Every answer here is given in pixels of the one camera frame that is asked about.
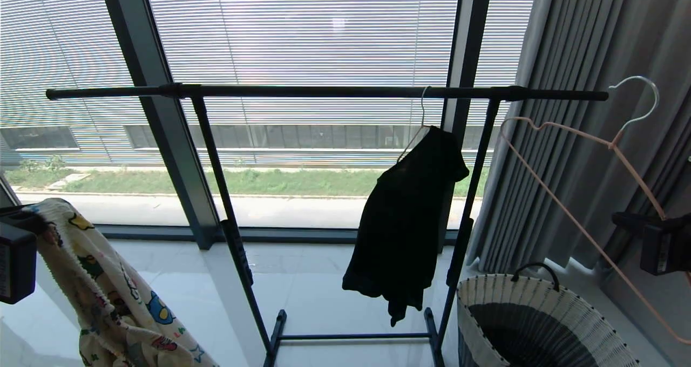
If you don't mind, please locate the grey curtain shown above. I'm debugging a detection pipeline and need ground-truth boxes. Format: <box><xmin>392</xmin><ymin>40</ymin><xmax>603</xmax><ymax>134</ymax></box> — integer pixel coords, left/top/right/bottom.
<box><xmin>467</xmin><ymin>0</ymin><xmax>691</xmax><ymax>273</ymax></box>

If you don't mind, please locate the cream printed garment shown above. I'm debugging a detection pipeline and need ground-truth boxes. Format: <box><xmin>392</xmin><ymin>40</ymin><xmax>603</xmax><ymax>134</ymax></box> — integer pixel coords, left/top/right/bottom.
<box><xmin>22</xmin><ymin>197</ymin><xmax>219</xmax><ymax>367</ymax></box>

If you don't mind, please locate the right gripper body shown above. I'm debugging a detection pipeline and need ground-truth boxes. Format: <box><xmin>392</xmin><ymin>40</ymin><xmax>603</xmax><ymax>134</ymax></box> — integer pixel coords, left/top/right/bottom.
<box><xmin>640</xmin><ymin>215</ymin><xmax>691</xmax><ymax>276</ymax></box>

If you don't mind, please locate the window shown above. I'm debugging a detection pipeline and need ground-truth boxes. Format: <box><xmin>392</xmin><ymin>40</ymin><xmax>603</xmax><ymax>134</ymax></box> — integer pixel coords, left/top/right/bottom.
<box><xmin>0</xmin><ymin>0</ymin><xmax>540</xmax><ymax>249</ymax></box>

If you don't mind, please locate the white laundry basket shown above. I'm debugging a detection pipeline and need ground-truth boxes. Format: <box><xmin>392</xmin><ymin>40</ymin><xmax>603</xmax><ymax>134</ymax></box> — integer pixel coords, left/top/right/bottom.
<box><xmin>456</xmin><ymin>263</ymin><xmax>641</xmax><ymax>367</ymax></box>

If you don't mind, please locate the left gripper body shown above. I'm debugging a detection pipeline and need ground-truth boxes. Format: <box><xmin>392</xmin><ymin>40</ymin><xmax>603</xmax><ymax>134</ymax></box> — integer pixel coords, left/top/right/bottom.
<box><xmin>0</xmin><ymin>205</ymin><xmax>37</xmax><ymax>304</ymax></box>

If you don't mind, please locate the pink clothes hanger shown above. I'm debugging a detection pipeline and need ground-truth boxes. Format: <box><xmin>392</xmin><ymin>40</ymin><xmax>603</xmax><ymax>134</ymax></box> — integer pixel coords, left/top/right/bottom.
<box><xmin>498</xmin><ymin>76</ymin><xmax>691</xmax><ymax>346</ymax></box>
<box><xmin>397</xmin><ymin>85</ymin><xmax>432</xmax><ymax>164</ymax></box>

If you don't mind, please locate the black clothes rack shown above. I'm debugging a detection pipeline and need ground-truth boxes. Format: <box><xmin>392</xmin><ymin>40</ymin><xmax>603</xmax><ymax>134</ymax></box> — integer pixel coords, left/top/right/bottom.
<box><xmin>46</xmin><ymin>83</ymin><xmax>609</xmax><ymax>367</ymax></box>

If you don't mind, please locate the black garment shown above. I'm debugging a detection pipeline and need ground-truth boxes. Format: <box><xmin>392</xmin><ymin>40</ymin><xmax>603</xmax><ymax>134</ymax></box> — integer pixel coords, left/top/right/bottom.
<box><xmin>342</xmin><ymin>125</ymin><xmax>470</xmax><ymax>327</ymax></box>

